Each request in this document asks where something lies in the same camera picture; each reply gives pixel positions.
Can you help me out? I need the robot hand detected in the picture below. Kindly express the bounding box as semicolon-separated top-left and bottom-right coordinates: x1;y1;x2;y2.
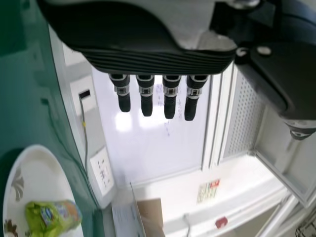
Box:
37;0;316;142

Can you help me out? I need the yellow-green biscuit packet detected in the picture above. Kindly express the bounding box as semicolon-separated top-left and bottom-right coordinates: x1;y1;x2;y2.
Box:
24;199;83;237

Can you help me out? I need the plate with brown leaf pattern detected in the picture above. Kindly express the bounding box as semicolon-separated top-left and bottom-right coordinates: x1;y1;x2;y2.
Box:
3;144;85;237

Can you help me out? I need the white socket strip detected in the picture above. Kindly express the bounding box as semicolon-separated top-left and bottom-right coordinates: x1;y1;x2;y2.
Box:
89;147;116;203

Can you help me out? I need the printed paper label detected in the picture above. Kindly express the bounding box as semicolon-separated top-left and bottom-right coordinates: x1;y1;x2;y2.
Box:
197;179;221;204

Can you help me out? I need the brown cardboard sheet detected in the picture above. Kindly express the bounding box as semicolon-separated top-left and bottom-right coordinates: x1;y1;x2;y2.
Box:
136;197;165;237

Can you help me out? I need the red sign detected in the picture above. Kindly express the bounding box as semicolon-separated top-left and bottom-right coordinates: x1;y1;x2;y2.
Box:
214;216;229;229

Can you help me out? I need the white cable outlet box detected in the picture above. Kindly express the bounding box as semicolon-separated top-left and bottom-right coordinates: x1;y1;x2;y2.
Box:
69;74;98;112

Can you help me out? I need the grey cable with yellow marker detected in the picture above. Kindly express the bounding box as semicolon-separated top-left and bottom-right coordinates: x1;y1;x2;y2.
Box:
78;95;90;171

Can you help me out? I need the perforated cable duct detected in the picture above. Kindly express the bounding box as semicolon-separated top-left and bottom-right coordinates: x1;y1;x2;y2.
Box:
222;71;269;162

